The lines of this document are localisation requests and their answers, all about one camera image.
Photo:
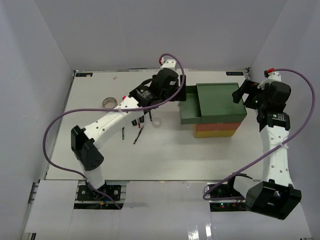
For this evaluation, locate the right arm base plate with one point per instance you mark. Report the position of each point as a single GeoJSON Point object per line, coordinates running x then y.
{"type": "Point", "coordinates": [226, 191]}

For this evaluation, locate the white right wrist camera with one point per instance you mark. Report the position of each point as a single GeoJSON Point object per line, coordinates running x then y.
{"type": "Point", "coordinates": [270, 76]}

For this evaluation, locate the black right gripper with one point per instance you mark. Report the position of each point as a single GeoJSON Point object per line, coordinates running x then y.
{"type": "Point", "coordinates": [249, 88]}

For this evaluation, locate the yellow drawer box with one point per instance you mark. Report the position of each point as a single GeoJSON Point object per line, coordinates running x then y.
{"type": "Point", "coordinates": [212, 134]}

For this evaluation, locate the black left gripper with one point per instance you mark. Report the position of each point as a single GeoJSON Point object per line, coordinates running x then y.
{"type": "Point", "coordinates": [181, 98]}

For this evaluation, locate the green cap black marker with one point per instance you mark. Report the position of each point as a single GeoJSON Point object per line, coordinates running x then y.
{"type": "Point", "coordinates": [142, 119]}

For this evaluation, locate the orange cap black marker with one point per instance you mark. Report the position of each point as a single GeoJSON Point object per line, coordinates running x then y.
{"type": "Point", "coordinates": [134, 122]}

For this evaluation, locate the small clear tape roll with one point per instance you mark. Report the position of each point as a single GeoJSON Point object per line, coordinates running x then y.
{"type": "Point", "coordinates": [156, 122]}

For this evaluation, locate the green drawer tray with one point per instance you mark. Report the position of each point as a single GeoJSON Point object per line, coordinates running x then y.
{"type": "Point", "coordinates": [189, 110]}

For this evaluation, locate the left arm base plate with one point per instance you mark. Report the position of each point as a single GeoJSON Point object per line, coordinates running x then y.
{"type": "Point", "coordinates": [85, 193]}

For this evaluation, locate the green drawer box shell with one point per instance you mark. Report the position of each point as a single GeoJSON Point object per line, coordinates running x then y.
{"type": "Point", "coordinates": [216, 103]}

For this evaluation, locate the large clear tape roll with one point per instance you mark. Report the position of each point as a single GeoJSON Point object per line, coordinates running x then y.
{"type": "Point", "coordinates": [109, 103]}

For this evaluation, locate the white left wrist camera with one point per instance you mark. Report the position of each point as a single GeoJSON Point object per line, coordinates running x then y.
{"type": "Point", "coordinates": [168, 64]}

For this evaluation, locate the black label right corner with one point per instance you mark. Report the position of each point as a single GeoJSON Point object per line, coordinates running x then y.
{"type": "Point", "coordinates": [234, 73]}

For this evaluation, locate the green tip pen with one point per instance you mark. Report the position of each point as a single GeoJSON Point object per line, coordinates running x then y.
{"type": "Point", "coordinates": [123, 133]}

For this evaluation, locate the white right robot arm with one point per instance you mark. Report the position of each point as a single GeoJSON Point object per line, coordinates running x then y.
{"type": "Point", "coordinates": [274, 196]}

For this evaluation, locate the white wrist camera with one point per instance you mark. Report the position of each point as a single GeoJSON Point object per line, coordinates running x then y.
{"type": "Point", "coordinates": [270, 76]}
{"type": "Point", "coordinates": [168, 64]}

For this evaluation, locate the black ballpoint pen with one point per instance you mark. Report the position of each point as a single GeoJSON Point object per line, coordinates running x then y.
{"type": "Point", "coordinates": [138, 135]}

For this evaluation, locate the black label left corner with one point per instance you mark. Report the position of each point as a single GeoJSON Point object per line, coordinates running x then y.
{"type": "Point", "coordinates": [83, 74]}

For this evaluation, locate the black label corner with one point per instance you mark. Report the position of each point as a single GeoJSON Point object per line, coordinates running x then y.
{"type": "Point", "coordinates": [83, 74]}
{"type": "Point", "coordinates": [234, 73]}

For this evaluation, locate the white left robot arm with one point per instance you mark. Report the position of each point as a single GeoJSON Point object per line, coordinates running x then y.
{"type": "Point", "coordinates": [86, 141]}

